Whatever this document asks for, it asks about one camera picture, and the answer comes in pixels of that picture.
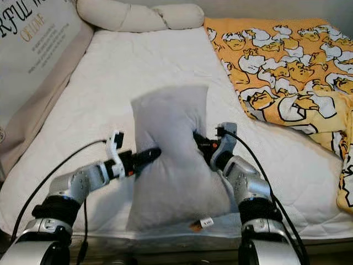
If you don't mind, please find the white quilted mattress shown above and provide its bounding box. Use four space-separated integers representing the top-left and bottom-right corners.
0 26 353 241

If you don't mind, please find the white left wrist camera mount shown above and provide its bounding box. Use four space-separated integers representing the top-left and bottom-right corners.
105 129 125 179

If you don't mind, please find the beige knotted bolster cushion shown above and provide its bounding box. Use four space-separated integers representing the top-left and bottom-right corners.
76 0 205 33

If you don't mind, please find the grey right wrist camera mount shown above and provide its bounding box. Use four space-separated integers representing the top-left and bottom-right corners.
216 122 238 167

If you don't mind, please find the grey pillow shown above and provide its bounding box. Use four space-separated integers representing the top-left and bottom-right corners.
127 84 236 232

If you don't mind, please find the grey printed bed bumper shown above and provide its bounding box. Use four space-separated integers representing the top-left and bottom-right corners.
0 0 95 182

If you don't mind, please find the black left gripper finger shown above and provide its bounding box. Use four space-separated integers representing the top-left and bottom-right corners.
133 146 162 166

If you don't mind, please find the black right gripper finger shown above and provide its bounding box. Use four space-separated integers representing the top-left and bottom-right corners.
192 131 211 161

